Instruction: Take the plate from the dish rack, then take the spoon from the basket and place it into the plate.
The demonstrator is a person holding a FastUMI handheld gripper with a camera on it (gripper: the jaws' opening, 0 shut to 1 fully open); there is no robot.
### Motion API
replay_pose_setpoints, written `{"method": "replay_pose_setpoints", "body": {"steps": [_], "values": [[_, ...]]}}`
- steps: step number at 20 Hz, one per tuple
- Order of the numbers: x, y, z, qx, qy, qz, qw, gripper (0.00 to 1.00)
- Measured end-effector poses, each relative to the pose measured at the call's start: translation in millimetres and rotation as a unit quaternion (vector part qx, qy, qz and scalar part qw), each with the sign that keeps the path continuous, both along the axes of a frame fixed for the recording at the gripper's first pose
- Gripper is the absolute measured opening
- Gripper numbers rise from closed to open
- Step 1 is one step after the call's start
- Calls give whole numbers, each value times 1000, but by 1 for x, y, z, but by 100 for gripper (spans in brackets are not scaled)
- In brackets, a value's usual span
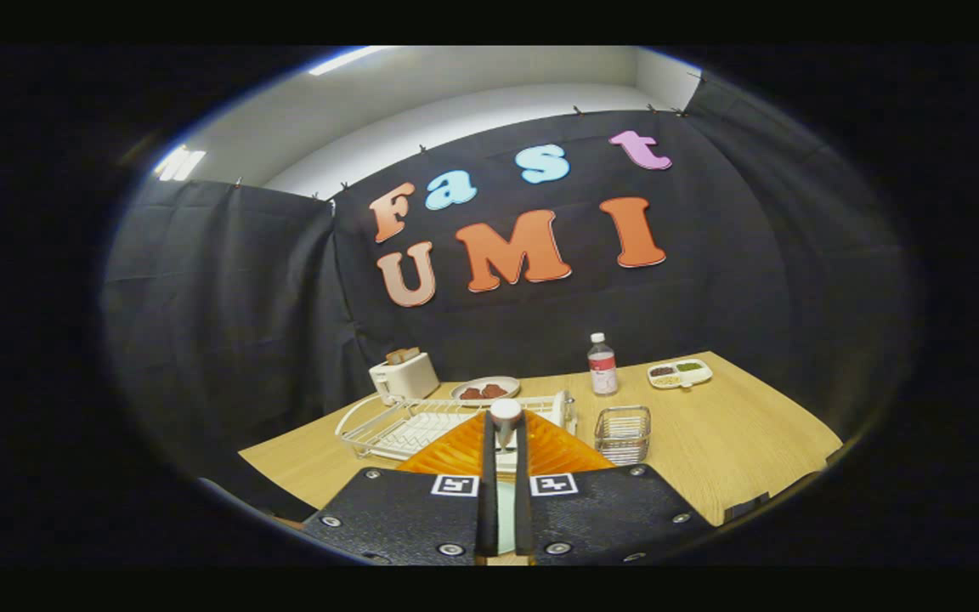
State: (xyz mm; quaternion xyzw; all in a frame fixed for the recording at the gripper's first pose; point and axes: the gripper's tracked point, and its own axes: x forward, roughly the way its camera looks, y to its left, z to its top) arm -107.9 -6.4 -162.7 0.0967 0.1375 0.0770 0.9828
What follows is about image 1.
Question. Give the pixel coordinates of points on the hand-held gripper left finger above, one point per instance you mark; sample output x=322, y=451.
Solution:
x=487, y=510

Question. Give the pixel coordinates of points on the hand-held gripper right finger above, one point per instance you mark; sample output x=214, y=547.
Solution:
x=523, y=510

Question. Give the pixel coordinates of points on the beige plate with meat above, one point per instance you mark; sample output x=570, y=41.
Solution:
x=511, y=382

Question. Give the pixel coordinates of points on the white divided snack dish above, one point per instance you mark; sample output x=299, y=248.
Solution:
x=702, y=374

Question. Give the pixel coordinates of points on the white ribbed drain tray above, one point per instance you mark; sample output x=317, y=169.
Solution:
x=421, y=433

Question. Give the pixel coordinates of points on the brown meat piece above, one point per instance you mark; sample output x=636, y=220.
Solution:
x=471, y=393
x=495, y=391

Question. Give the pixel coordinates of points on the cream toaster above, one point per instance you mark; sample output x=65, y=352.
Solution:
x=409, y=378

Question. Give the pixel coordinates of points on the clear water bottle red label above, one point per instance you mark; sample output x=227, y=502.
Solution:
x=602, y=374

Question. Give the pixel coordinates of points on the toast slices in toaster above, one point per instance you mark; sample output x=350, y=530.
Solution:
x=403, y=355

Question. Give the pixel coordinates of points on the black backdrop cloth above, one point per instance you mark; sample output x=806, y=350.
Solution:
x=285, y=340

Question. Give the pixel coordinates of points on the ceiling light panel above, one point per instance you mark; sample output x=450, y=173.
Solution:
x=179, y=163

